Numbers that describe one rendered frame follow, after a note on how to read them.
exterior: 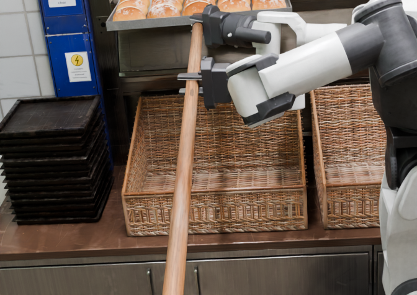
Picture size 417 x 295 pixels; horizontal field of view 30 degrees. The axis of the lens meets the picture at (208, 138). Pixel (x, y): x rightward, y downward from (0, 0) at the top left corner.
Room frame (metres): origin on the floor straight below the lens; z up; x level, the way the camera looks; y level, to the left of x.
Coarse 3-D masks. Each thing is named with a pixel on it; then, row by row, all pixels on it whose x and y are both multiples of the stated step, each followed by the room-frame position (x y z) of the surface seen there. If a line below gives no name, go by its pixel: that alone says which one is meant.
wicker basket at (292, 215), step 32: (160, 96) 2.49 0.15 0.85; (224, 128) 2.44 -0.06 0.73; (256, 128) 2.43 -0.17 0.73; (288, 128) 2.42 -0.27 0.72; (128, 160) 2.19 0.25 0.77; (160, 160) 2.44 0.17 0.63; (256, 160) 2.40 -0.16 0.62; (288, 160) 2.39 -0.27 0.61; (128, 192) 2.11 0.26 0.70; (160, 192) 2.03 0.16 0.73; (192, 192) 2.02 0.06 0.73; (224, 192) 2.01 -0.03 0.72; (256, 192) 2.00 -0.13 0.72; (288, 192) 1.99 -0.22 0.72; (128, 224) 2.04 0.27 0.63; (160, 224) 2.04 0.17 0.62; (192, 224) 2.02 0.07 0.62; (224, 224) 2.01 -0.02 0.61; (256, 224) 2.00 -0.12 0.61; (288, 224) 1.99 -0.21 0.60
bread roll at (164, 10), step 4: (160, 4) 2.27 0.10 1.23; (164, 4) 2.26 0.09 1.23; (168, 4) 2.26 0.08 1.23; (152, 8) 2.26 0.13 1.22; (156, 8) 2.25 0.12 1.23; (160, 8) 2.25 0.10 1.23; (164, 8) 2.25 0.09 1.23; (168, 8) 2.25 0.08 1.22; (172, 8) 2.25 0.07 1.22; (176, 8) 2.26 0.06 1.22; (148, 12) 2.27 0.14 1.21; (152, 12) 2.25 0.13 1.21; (156, 12) 2.25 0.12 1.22; (160, 12) 2.24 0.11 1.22; (164, 12) 2.24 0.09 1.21; (168, 12) 2.24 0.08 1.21; (172, 12) 2.24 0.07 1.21; (176, 12) 2.25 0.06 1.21; (148, 16) 2.26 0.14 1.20; (152, 16) 2.25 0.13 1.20; (156, 16) 2.24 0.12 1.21; (160, 16) 2.24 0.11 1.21; (164, 16) 2.24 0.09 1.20; (168, 16) 2.24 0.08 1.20; (172, 16) 2.24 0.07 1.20
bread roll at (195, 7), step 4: (188, 4) 2.26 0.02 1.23; (192, 4) 2.25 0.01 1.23; (196, 4) 2.25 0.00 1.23; (200, 4) 2.25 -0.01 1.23; (204, 4) 2.25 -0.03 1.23; (184, 8) 2.26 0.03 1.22; (188, 8) 2.25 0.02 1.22; (192, 8) 2.24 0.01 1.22; (196, 8) 2.24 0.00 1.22; (200, 8) 2.24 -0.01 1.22; (184, 12) 2.25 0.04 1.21; (188, 12) 2.24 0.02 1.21; (192, 12) 2.24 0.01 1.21; (196, 12) 2.23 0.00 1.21
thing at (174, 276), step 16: (192, 32) 2.06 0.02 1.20; (192, 48) 1.92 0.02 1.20; (192, 64) 1.80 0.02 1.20; (192, 80) 1.69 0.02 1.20; (192, 96) 1.60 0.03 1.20; (192, 112) 1.51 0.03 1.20; (192, 128) 1.44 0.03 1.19; (192, 144) 1.37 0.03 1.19; (192, 160) 1.31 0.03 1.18; (176, 176) 1.24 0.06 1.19; (176, 192) 1.18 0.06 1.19; (176, 208) 1.12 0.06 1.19; (176, 224) 1.07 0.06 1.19; (176, 240) 1.03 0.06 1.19; (176, 256) 0.98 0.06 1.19; (176, 272) 0.94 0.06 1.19; (176, 288) 0.91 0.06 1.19
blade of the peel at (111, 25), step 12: (288, 0) 2.31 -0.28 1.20; (240, 12) 2.21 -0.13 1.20; (252, 12) 2.21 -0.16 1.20; (108, 24) 2.24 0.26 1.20; (120, 24) 2.24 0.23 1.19; (132, 24) 2.23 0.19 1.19; (144, 24) 2.23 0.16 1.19; (156, 24) 2.23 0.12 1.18; (168, 24) 2.23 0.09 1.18; (180, 24) 2.23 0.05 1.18
